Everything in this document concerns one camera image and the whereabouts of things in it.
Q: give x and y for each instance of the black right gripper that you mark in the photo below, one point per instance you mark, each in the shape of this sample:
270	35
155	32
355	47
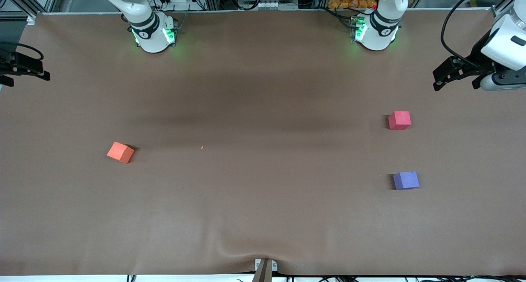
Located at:
15	63

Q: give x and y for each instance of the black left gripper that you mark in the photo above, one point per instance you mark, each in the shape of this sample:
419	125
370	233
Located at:
478	56

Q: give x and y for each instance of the orange foam block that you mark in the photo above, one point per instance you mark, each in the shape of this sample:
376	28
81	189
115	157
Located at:
120	152

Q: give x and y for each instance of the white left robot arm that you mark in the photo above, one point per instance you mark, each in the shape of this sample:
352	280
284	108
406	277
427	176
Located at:
380	35

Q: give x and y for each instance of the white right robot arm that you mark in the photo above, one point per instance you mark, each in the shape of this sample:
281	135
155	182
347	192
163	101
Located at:
152	39

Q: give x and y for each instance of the red foam block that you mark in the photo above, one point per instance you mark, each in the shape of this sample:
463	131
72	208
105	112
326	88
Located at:
399	120

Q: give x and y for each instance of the purple foam block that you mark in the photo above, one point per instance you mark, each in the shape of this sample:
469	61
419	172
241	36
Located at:
406	180

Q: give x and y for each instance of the brown table mat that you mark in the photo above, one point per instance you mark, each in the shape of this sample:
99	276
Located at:
263	109

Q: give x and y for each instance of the brown clamp bar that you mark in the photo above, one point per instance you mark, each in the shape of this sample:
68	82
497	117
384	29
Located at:
263	273

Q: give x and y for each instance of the aluminium frame post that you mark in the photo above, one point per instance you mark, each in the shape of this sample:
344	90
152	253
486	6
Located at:
31	4
503	4

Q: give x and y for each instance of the grey metal clamp bracket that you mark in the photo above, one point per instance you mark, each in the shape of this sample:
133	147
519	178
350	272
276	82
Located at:
274	266

